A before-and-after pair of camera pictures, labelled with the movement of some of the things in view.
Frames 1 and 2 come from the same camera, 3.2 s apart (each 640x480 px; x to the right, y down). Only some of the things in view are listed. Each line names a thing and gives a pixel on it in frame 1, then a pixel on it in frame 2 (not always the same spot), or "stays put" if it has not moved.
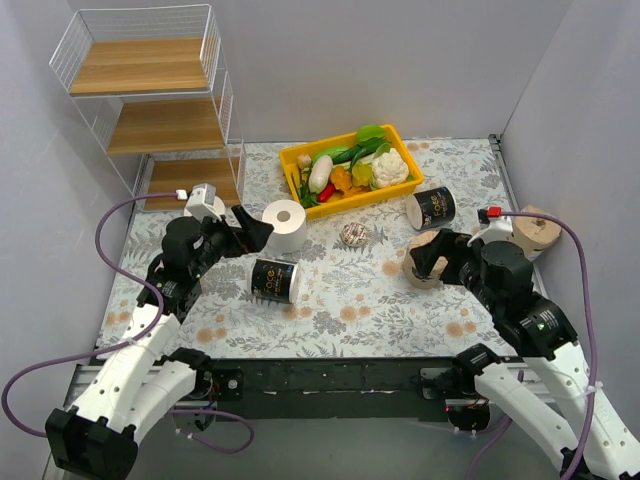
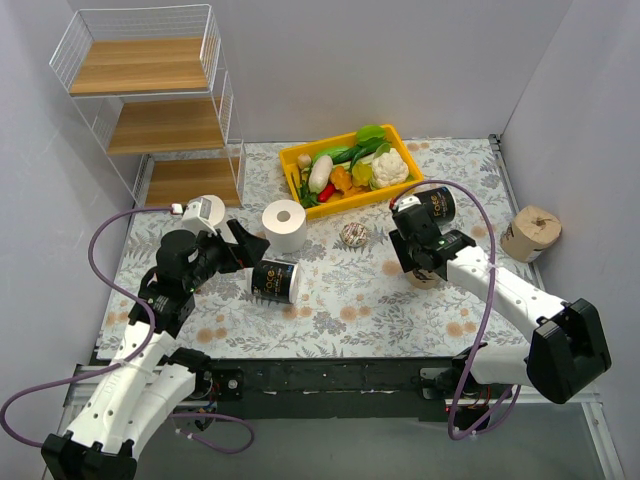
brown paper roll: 534,233 stays put
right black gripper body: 447,256 → 409,223
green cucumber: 350,154 stays put
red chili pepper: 326,193 stays put
